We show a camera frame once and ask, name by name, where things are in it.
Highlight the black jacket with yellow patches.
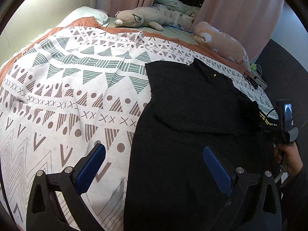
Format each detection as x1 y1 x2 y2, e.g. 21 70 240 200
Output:
124 59 282 230

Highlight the person's right hand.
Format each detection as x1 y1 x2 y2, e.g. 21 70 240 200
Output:
274 142 303 177

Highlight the patterned white bed quilt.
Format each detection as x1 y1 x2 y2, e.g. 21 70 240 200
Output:
1 23 277 230

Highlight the peach printed pillow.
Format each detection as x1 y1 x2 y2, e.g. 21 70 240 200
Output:
193 21 251 73

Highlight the pink curtain right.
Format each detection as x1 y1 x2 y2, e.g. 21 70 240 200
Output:
194 0 285 60

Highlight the beige plush toy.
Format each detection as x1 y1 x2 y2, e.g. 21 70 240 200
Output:
114 7 174 31

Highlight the white bed pillow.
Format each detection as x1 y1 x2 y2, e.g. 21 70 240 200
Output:
57 6 110 27

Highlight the white padded headboard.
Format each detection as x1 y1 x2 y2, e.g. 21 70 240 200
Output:
1 0 95 64

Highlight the green crumpled blanket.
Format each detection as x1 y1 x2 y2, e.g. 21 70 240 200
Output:
155 0 200 17

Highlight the black cable bundle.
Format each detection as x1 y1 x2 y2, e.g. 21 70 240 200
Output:
243 71 261 90

